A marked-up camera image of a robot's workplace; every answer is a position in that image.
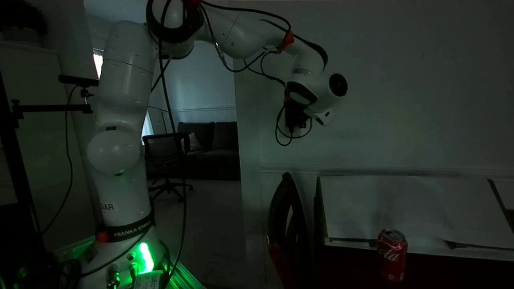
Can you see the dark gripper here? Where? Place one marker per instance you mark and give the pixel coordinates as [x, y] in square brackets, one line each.
[296, 114]

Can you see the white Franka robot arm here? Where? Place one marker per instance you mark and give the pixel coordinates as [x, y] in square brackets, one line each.
[123, 80]

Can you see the dark sofa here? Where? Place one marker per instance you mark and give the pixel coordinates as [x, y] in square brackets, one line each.
[209, 149]

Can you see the dark curved-back chair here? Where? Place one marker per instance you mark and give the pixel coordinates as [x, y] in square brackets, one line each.
[290, 229]

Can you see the black office chair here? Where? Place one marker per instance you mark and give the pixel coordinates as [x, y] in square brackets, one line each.
[166, 160]

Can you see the large white board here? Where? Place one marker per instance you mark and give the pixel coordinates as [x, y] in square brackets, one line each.
[418, 213]

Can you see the red soda can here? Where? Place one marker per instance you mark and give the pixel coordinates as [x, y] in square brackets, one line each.
[392, 255]

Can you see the bright window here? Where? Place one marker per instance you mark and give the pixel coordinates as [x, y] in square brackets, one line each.
[98, 62]

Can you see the dark wooden table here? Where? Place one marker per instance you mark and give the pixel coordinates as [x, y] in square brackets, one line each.
[455, 273]

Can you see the black tripod stand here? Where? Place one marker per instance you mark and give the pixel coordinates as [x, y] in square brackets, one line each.
[17, 186]

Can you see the black bar camera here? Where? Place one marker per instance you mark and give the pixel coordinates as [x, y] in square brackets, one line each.
[78, 80]

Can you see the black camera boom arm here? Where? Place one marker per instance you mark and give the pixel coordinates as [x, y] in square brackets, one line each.
[50, 107]

